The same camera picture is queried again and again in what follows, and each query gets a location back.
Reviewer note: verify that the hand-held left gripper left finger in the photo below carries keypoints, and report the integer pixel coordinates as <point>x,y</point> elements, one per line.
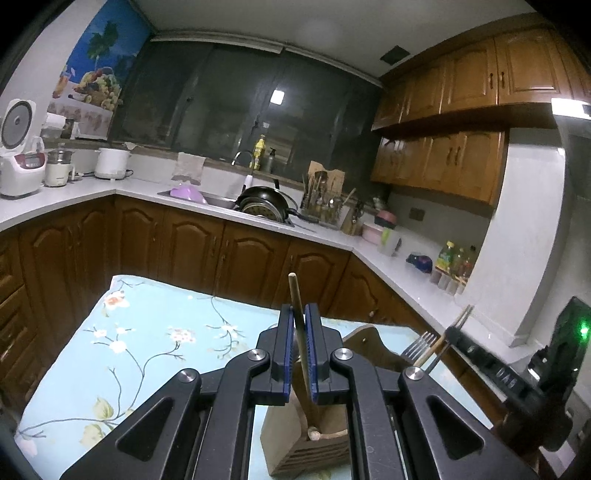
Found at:
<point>287,350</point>

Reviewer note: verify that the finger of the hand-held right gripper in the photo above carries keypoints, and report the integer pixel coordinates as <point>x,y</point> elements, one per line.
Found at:
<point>489,364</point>

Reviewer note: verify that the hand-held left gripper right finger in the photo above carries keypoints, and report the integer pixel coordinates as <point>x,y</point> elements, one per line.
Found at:
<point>314,350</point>

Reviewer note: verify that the metal chopstick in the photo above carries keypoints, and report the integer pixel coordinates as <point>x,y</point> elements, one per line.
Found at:
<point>438,358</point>

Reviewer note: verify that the wooden utensil holder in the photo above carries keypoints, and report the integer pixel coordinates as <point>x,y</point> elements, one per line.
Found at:
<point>369,344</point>

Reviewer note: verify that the wooden chopstick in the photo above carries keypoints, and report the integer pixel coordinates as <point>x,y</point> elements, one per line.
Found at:
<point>295,295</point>

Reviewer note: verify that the metal fork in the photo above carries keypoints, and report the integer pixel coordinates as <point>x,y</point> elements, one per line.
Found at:
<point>436,342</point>
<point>418,346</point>

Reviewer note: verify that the blue pouch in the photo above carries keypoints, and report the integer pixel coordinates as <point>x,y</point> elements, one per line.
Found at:
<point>419,262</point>

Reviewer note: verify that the clear plastic cup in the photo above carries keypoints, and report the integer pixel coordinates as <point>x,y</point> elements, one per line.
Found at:
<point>389,243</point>

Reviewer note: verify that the knife block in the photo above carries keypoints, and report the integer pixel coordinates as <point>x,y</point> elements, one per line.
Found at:
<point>353,219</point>

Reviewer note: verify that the utensil drying rack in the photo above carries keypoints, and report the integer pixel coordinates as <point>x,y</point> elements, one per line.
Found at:
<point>323,207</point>

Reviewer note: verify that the pink lidded container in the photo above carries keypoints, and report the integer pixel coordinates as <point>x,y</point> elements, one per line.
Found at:
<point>381,224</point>

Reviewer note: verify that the lower wooden cabinets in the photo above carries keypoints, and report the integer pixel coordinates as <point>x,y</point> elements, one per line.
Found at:
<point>184,249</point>

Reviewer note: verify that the wooden cabinets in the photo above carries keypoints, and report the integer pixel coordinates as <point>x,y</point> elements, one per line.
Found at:
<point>461,157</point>
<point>184,249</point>

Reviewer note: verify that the black wok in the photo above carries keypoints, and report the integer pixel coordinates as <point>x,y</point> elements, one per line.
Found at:
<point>268,203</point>

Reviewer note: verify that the floral light blue tablecloth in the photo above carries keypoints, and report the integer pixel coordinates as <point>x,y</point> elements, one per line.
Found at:
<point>138,332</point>

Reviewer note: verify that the wooden cutting board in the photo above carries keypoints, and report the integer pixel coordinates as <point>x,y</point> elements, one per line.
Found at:
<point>328,177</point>

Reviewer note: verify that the purple plastic bowl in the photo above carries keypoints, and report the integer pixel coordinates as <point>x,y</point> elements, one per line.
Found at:
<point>187,194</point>

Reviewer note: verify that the dark bottle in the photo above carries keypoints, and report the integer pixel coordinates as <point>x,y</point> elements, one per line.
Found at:
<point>269,160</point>

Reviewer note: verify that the sink faucet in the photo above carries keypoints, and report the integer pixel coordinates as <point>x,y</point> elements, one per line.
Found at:
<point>244,161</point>

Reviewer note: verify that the yellow dish soap bottle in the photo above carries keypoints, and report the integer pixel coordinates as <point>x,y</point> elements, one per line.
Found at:
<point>260,150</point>

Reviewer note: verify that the hanging dish cloth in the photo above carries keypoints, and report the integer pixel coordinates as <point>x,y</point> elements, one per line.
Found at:
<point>189,167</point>

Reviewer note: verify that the upper wooden cabinets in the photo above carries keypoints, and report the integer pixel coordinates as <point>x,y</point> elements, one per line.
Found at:
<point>461,157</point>

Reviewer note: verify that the white electric pot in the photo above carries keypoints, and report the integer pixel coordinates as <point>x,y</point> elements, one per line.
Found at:
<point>112,164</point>

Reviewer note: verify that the dark kitchen window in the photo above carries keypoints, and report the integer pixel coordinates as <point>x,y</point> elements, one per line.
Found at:
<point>207,101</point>

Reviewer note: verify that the range hood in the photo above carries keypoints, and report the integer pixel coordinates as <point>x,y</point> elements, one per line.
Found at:
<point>572,110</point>

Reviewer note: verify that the ceiling vent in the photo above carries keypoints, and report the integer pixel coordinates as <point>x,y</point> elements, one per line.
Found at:
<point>395,54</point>

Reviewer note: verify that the paper towel roll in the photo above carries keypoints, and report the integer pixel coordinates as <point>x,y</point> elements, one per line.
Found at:
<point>54,127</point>

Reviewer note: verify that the white rice cooker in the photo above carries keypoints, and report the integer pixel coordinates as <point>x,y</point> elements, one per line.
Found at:
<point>18,152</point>

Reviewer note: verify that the dark wall switch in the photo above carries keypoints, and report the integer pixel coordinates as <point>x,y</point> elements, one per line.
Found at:
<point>418,214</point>

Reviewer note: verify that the tropical fruit wall poster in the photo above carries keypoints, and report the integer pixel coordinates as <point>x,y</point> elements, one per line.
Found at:
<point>92,60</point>

